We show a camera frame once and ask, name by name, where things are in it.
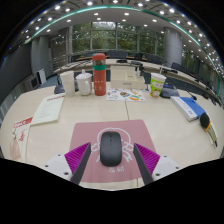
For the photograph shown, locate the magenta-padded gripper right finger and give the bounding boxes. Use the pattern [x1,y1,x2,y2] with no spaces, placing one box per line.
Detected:
[132,143,182,186]

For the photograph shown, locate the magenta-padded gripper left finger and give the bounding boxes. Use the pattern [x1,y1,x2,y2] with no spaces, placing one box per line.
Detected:
[44,142,92,186]

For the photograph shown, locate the black computer mouse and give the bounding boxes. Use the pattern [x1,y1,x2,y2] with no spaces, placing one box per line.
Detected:
[99,131,123,167]

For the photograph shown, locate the pink mouse pad white drawing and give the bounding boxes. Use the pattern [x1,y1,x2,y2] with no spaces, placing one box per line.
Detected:
[69,119,158,184]

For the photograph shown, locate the red and white brochure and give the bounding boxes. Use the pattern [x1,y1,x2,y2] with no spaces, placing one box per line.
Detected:
[9,116,34,163]

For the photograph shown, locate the blue and white box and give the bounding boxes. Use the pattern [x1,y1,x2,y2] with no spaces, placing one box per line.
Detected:
[170,96,207,122]

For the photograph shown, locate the colourful printed leaflet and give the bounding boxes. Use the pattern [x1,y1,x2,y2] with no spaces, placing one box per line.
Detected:
[105,87,147,102]

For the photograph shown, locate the green printed paper cup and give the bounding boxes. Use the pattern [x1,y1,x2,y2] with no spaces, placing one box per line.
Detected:
[149,72,167,98]

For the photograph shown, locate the white paper cup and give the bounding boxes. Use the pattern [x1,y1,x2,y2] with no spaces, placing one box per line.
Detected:
[59,70,77,98]

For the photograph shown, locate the white lidded mug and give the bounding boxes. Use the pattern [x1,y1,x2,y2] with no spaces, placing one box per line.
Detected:
[75,69,94,97]

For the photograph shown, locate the red bottle green band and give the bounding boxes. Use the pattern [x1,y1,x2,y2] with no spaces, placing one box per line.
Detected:
[91,52,108,97]

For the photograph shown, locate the cream tissue box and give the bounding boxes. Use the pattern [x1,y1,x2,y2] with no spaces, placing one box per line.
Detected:
[109,65,146,90]

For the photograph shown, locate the dark office chairs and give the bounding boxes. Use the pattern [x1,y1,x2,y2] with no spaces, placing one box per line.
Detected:
[76,49,204,84]

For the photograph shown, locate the ceiling lights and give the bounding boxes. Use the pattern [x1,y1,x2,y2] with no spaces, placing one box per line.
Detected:
[23,0,224,78]

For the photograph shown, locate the black microphone orange ring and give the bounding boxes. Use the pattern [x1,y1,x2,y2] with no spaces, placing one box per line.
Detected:
[199,112,219,148]

